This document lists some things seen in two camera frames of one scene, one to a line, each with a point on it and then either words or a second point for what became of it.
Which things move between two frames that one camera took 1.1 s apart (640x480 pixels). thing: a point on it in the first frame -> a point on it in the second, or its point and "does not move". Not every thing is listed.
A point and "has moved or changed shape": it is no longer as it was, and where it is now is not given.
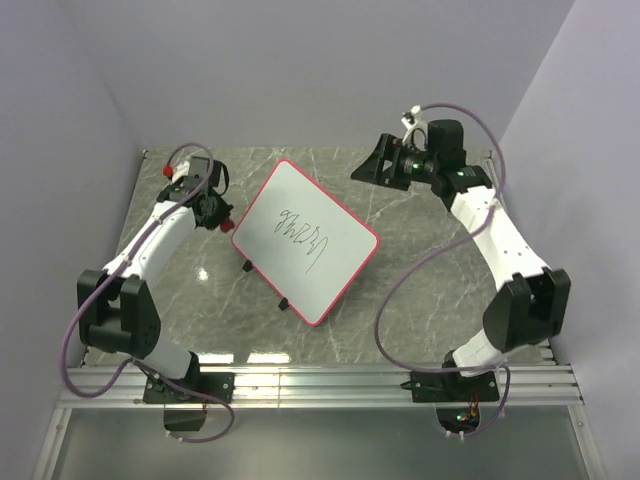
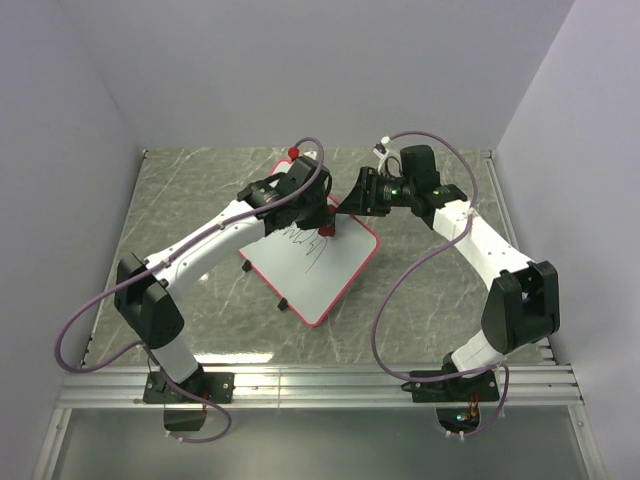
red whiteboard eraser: x=226 y=226 has moved or changed shape
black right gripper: x=389 y=149 -> x=359 y=201
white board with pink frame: x=305 y=242 does not move
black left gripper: x=224 y=213 -> x=321 y=219
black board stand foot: x=283 y=304 does not move
